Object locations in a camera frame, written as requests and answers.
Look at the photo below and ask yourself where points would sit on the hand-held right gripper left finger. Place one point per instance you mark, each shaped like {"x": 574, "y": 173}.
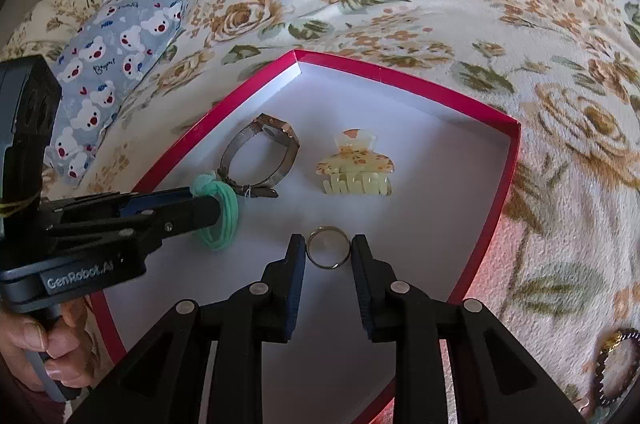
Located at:
{"x": 296, "y": 274}

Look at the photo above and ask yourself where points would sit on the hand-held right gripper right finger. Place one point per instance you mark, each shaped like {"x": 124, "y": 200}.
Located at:
{"x": 361, "y": 274}

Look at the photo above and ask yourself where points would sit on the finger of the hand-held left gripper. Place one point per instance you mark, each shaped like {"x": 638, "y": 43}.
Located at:
{"x": 195, "y": 214}
{"x": 150, "y": 201}

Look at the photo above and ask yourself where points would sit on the red shallow box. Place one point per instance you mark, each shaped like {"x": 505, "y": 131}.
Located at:
{"x": 400, "y": 143}

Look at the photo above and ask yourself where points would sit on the person's left hand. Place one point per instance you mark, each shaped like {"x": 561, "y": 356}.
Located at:
{"x": 30, "y": 334}

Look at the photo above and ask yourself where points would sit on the metal mesh band wristwatch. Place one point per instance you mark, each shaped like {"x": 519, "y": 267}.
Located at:
{"x": 235, "y": 148}

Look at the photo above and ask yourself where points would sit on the floral yellow hair claw clip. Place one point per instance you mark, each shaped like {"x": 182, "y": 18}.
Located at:
{"x": 350, "y": 166}

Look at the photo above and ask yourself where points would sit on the blue bear print pillow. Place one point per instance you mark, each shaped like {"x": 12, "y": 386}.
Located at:
{"x": 120, "y": 48}

